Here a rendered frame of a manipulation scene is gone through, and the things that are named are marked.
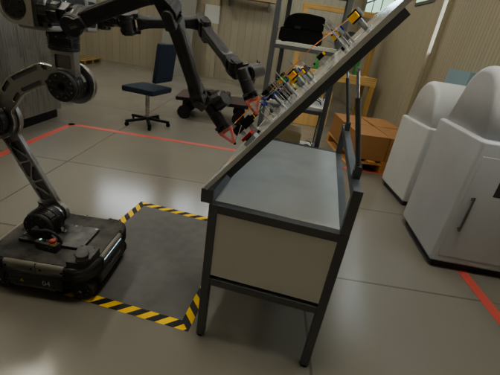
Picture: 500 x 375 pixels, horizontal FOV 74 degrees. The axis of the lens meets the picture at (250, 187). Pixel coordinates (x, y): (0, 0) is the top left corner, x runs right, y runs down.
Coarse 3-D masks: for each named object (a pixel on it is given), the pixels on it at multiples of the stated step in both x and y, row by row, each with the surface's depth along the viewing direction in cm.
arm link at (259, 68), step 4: (232, 60) 145; (236, 60) 145; (240, 60) 146; (236, 64) 144; (240, 64) 145; (244, 64) 146; (248, 64) 148; (252, 64) 149; (256, 64) 149; (260, 64) 147; (236, 68) 145; (252, 68) 145; (256, 68) 145; (260, 68) 146; (264, 68) 147; (256, 72) 145; (260, 72) 147; (264, 72) 148; (236, 76) 148; (256, 76) 146; (260, 76) 149
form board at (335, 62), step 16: (400, 0) 110; (384, 16) 108; (368, 32) 107; (352, 48) 107; (336, 64) 110; (320, 80) 113; (304, 96) 116; (272, 112) 229; (288, 112) 119; (272, 128) 123
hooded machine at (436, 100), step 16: (432, 96) 335; (448, 96) 328; (416, 112) 362; (432, 112) 331; (448, 112) 330; (400, 128) 385; (416, 128) 351; (432, 128) 330; (400, 144) 380; (416, 144) 347; (400, 160) 375; (416, 160) 343; (384, 176) 410; (400, 176) 370; (416, 176) 348; (400, 192) 366
